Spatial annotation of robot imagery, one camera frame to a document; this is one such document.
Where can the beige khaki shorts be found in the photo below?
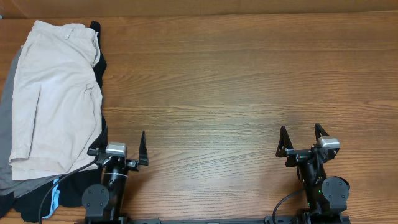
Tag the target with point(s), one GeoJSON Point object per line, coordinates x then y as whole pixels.
{"type": "Point", "coordinates": [56, 101]}

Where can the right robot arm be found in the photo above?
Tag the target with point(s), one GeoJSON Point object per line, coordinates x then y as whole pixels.
{"type": "Point", "coordinates": [326, 196]}

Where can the grey folded garment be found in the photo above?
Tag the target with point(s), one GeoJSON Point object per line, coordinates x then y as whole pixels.
{"type": "Point", "coordinates": [8, 186]}

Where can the black garment with blue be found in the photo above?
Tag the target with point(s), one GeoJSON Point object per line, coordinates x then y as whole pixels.
{"type": "Point", "coordinates": [67, 190]}

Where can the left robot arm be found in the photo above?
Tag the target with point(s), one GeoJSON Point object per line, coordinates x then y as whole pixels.
{"type": "Point", "coordinates": [103, 201]}

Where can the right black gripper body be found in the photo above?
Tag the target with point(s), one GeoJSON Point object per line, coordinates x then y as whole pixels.
{"type": "Point", "coordinates": [298, 157]}

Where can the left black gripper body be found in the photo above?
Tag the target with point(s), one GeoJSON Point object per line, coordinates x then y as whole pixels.
{"type": "Point", "coordinates": [129, 164]}

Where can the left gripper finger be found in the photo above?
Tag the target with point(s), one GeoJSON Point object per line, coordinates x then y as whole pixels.
{"type": "Point", "coordinates": [99, 145]}
{"type": "Point", "coordinates": [143, 157]}

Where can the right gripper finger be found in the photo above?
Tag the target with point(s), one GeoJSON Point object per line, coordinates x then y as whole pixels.
{"type": "Point", "coordinates": [285, 147]}
{"type": "Point", "coordinates": [319, 131]}

